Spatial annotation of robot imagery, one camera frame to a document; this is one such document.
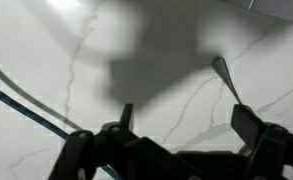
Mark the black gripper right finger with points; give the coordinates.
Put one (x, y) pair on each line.
(271, 145)

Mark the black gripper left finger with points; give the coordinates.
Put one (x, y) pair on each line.
(83, 152)

